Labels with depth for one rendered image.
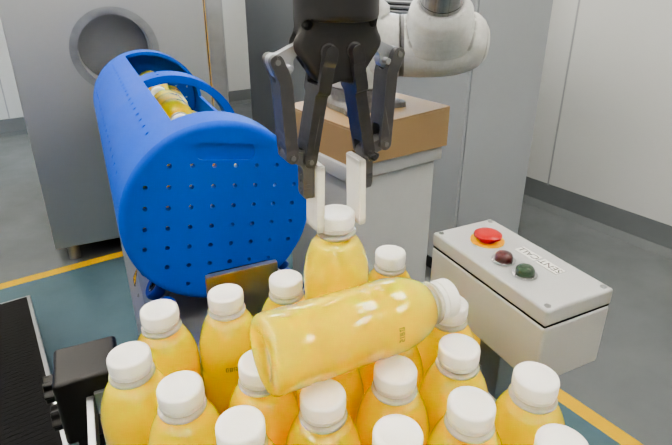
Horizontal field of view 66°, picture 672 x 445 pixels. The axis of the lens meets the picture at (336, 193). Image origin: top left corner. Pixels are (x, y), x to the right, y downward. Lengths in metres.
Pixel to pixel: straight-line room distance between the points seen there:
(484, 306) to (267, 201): 0.35
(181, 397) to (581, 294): 0.42
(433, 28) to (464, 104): 1.11
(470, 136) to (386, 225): 1.09
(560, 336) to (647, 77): 2.77
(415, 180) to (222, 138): 0.77
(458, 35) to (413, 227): 0.53
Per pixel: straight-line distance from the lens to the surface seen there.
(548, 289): 0.62
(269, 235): 0.82
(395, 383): 0.47
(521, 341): 0.63
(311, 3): 0.44
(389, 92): 0.50
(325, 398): 0.46
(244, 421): 0.45
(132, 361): 0.53
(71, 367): 0.70
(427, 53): 1.30
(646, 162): 3.38
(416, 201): 1.44
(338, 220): 0.51
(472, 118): 2.38
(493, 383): 0.75
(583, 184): 3.59
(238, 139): 0.75
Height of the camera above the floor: 1.42
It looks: 23 degrees down
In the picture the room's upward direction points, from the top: straight up
